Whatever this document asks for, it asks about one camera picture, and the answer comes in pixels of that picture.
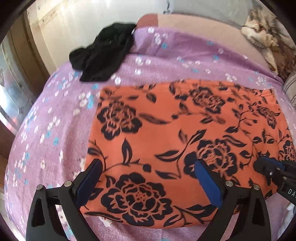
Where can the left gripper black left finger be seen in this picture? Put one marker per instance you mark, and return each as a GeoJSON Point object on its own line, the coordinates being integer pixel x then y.
{"type": "Point", "coordinates": [73, 197]}

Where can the dark wooden window frame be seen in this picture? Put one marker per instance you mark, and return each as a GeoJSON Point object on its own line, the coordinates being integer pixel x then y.
{"type": "Point", "coordinates": [23, 57]}

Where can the orange black floral garment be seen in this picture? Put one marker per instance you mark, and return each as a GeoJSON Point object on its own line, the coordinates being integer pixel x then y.
{"type": "Point", "coordinates": [148, 138]}

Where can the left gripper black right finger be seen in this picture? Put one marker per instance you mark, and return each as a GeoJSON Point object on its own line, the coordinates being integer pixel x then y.
{"type": "Point", "coordinates": [219, 195]}

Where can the pink beige mattress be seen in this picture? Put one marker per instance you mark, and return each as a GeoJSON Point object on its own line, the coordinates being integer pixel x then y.
{"type": "Point", "coordinates": [190, 46]}

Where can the grey cloth headboard cover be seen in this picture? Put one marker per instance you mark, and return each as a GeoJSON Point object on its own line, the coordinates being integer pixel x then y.
{"type": "Point", "coordinates": [232, 12]}

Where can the cream brown patterned blanket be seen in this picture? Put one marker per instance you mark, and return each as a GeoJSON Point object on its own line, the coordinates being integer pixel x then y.
{"type": "Point", "coordinates": [267, 33]}

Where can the black crumpled garment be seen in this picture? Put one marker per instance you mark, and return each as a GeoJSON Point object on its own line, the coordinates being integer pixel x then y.
{"type": "Point", "coordinates": [100, 60]}

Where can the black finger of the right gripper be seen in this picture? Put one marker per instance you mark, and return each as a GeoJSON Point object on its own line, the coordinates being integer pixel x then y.
{"type": "Point", "coordinates": [267, 166]}

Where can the striped grey pillow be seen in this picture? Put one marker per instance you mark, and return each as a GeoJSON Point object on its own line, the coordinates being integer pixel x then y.
{"type": "Point", "coordinates": [289, 88]}

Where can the purple floral bedsheet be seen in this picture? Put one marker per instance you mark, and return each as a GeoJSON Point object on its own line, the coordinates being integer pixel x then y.
{"type": "Point", "coordinates": [51, 147]}

